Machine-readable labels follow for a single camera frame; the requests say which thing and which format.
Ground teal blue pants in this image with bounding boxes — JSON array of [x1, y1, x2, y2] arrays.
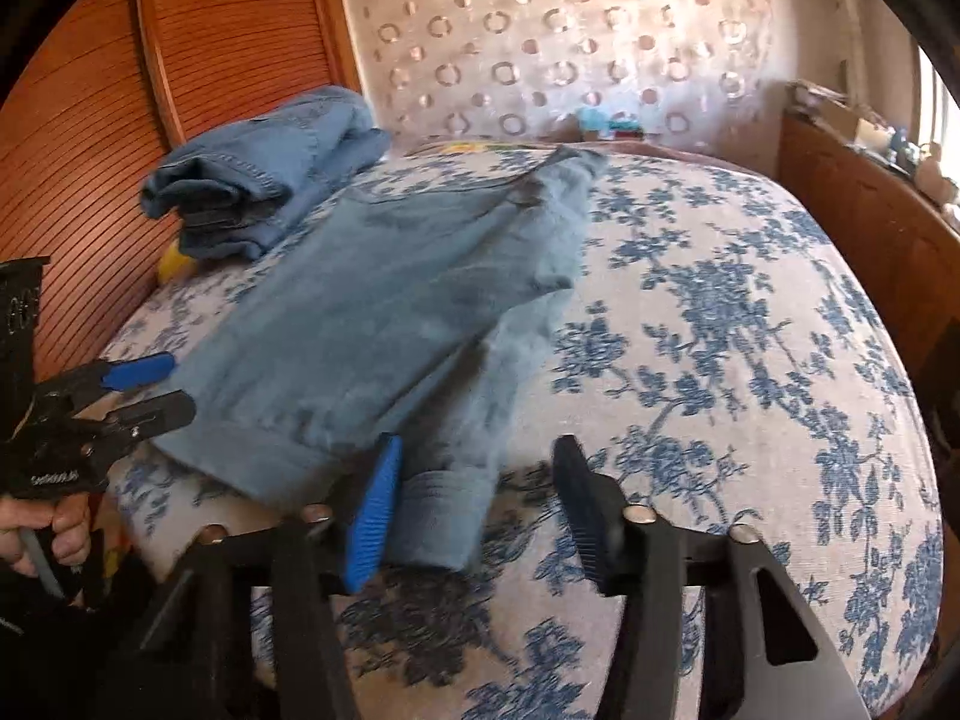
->
[[156, 146, 607, 571]]

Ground person's left hand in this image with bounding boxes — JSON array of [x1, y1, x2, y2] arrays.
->
[[0, 493, 91, 577]]

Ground yellow cushion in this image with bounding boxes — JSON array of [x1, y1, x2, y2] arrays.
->
[[156, 241, 199, 286]]

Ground blue floral white bedspread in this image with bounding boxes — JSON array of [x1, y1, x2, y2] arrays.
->
[[101, 145, 947, 720]]

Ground folded blue denim jeans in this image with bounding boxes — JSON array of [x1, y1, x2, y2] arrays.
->
[[140, 86, 391, 262]]

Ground wooden slatted wardrobe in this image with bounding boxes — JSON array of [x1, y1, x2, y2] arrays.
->
[[2, 0, 359, 379]]

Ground long wooden sideboard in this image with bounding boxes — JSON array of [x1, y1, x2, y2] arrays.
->
[[778, 114, 958, 413]]

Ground blue tissue box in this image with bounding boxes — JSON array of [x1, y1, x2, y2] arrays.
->
[[576, 107, 643, 142]]

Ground colourful floral blanket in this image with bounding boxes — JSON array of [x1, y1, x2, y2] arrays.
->
[[409, 138, 742, 171]]

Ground cardboard box on sideboard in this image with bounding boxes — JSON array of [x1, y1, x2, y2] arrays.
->
[[817, 99, 893, 154]]

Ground circle patterned sheer curtain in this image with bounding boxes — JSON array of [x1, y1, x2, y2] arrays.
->
[[343, 0, 771, 149]]

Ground bright window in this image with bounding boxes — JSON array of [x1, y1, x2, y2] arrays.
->
[[918, 49, 960, 182]]

